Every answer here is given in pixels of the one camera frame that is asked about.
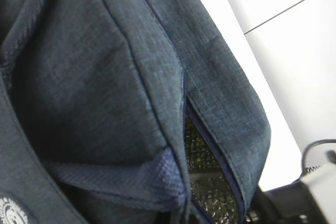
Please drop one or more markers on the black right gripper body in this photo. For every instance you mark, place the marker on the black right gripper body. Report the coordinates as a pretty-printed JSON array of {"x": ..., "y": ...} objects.
[{"x": 291, "y": 203}]

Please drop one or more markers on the dark blue fabric bag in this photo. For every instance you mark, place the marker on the dark blue fabric bag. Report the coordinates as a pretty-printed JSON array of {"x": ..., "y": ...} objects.
[{"x": 124, "y": 111}]

